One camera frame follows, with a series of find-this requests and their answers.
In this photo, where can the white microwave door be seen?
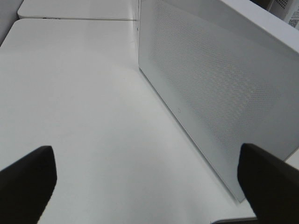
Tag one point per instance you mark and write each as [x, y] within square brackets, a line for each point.
[229, 72]

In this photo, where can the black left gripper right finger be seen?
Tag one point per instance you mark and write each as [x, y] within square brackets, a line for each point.
[270, 185]

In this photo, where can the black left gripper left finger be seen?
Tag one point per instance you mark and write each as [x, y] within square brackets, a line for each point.
[26, 187]

